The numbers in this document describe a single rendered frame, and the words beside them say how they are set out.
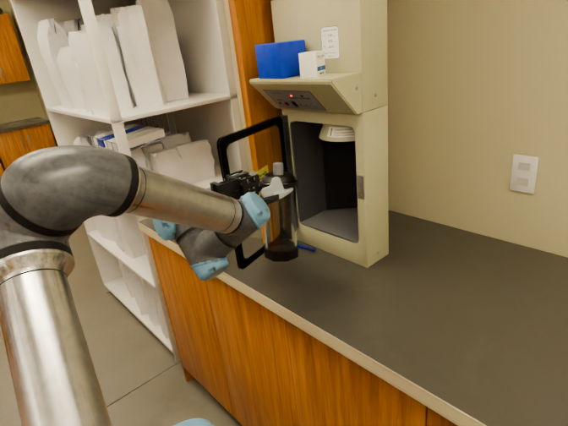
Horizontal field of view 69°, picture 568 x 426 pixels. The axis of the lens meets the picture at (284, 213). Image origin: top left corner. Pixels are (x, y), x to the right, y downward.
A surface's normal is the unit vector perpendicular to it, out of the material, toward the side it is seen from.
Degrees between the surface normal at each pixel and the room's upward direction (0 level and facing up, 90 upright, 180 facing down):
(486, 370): 0
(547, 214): 90
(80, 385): 52
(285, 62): 90
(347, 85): 90
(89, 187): 84
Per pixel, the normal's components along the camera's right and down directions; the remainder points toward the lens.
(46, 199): 0.29, 0.26
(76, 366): 0.72, -0.60
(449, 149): -0.74, 0.33
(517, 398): -0.11, -0.91
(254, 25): 0.67, 0.23
